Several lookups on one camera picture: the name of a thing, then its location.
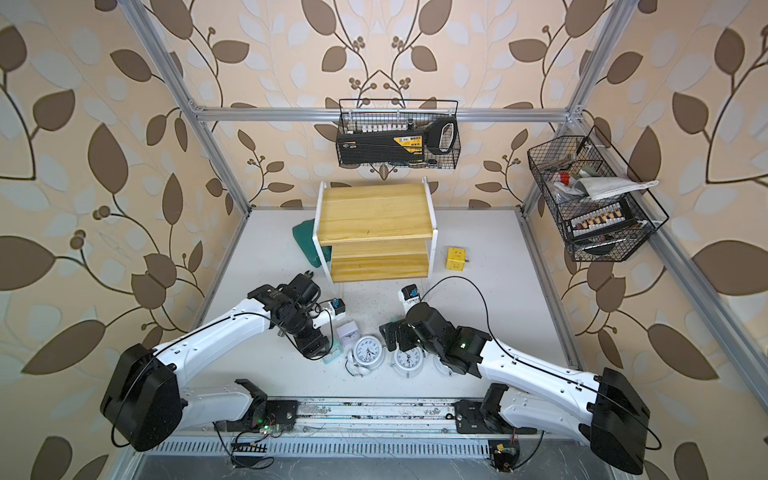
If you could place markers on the yellow power socket cube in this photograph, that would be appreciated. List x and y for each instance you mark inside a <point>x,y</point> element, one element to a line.
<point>456,259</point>

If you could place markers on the white round clock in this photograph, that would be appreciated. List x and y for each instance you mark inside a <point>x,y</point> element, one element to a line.
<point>408,363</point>
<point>367,355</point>
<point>441,368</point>

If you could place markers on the white square alarm clock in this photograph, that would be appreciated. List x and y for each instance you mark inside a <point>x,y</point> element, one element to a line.
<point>348,334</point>

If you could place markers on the white round clock middle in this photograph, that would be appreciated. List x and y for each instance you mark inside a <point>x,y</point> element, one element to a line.
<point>408,363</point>

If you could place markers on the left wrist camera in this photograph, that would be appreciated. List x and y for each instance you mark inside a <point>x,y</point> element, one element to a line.
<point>336,308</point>

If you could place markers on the black wire basket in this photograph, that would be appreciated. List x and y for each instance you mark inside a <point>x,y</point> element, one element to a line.
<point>603,214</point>
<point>437,118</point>

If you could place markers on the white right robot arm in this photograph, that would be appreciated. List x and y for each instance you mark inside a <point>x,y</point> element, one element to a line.
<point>602,410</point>

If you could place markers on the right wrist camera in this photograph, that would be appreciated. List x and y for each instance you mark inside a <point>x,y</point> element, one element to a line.
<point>409,296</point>

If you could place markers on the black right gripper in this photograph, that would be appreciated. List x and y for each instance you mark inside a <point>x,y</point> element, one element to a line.
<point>390,335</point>

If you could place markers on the white papers in basket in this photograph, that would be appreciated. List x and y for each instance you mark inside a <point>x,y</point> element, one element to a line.
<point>599,188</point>

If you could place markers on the black wire basket right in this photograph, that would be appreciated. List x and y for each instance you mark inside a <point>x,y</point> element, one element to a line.
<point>603,214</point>

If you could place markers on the white round clock right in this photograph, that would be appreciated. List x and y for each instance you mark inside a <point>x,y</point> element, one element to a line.
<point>441,368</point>

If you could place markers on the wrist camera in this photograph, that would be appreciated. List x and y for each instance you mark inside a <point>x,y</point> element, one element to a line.
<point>409,296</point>
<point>336,308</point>

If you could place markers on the white round clock left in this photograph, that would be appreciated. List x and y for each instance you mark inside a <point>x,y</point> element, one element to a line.
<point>367,355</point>

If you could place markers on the metal rail base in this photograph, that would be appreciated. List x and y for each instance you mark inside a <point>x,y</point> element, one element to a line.
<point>363,429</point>

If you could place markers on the green plastic case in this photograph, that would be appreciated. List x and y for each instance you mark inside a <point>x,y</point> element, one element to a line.
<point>303,235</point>

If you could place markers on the teal square alarm clock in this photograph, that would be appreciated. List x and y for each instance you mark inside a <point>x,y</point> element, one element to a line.
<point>335,353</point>

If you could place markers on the black wire basket back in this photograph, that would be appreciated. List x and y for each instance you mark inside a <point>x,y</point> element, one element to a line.
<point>437,118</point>

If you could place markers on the wooden two-tier shelf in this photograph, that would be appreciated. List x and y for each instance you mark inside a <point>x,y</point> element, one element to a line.
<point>376,232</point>

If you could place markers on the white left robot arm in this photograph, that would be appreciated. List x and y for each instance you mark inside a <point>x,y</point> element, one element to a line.
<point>148,398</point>

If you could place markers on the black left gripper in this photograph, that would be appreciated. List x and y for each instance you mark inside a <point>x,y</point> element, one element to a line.
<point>317,347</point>

